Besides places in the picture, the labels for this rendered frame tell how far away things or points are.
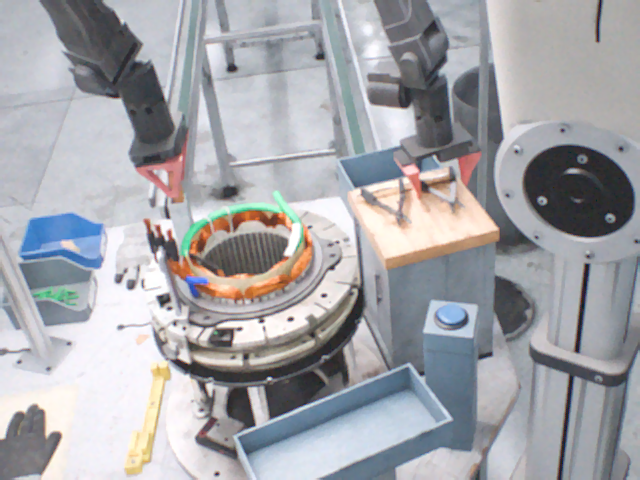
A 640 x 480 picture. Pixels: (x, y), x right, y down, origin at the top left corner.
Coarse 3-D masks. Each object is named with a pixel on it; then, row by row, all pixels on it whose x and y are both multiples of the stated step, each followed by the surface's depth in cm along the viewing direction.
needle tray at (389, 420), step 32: (384, 384) 106; (416, 384) 106; (288, 416) 102; (320, 416) 104; (352, 416) 105; (384, 416) 105; (416, 416) 104; (448, 416) 99; (256, 448) 102; (288, 448) 102; (320, 448) 102; (352, 448) 101; (384, 448) 96; (416, 448) 98
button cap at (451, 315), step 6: (444, 306) 117; (450, 306) 117; (456, 306) 117; (438, 312) 117; (444, 312) 116; (450, 312) 116; (456, 312) 116; (462, 312) 116; (438, 318) 116; (444, 318) 115; (450, 318) 115; (456, 318) 115; (462, 318) 115; (444, 324) 115; (450, 324) 115; (456, 324) 115
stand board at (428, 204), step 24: (360, 192) 139; (408, 192) 138; (456, 192) 136; (360, 216) 134; (384, 216) 133; (408, 216) 132; (432, 216) 132; (456, 216) 131; (480, 216) 130; (384, 240) 128; (408, 240) 127; (432, 240) 127; (456, 240) 126; (480, 240) 127; (384, 264) 125
